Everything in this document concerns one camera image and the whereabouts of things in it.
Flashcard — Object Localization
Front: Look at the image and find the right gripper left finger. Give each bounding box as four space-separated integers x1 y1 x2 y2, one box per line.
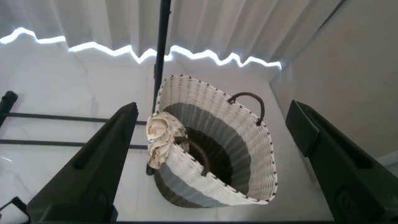
25 101 139 223

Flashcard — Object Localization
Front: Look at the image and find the white laundry basket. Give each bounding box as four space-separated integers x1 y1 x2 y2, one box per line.
146 73 279 209

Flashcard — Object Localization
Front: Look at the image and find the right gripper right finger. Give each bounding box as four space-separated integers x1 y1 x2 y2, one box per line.
285 100 398 223

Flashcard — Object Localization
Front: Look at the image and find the cream printed garment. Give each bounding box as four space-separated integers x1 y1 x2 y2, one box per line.
146 111 189 170

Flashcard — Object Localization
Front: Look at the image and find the black clothes rack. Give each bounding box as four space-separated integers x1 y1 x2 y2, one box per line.
0 0 173 177

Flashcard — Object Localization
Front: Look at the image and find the black cable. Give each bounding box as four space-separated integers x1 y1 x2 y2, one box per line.
0 196 31 223

